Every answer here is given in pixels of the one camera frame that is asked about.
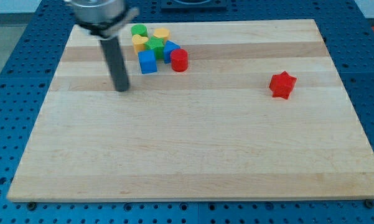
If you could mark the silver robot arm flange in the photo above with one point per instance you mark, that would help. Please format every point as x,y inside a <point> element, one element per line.
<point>102,19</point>

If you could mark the blue cube block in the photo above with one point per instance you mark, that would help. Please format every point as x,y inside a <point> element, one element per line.
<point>147,61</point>

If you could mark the light wooden board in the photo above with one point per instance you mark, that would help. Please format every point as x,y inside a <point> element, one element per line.
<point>211,133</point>

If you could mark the red cylinder block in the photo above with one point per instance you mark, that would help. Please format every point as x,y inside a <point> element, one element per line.
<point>179,60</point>

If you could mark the blue angled block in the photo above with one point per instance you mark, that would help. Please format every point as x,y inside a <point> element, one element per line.
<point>168,48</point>

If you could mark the green star block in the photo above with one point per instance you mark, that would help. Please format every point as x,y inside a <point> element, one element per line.
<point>157,45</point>

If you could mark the yellow hexagon block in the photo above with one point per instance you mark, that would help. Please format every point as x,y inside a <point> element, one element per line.
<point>162,33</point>

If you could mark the yellow heart block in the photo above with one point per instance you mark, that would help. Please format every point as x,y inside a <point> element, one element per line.
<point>139,43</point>

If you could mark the green cylinder block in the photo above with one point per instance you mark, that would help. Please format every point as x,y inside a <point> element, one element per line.
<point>139,29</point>

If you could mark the red star block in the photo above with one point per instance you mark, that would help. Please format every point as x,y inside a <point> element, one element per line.
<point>282,85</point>

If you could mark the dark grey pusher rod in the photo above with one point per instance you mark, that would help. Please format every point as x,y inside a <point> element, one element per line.
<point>115,62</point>

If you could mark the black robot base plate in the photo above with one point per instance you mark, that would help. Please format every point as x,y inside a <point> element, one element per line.
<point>168,5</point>

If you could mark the black cable tie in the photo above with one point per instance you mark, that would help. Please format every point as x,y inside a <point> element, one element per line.
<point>103,29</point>

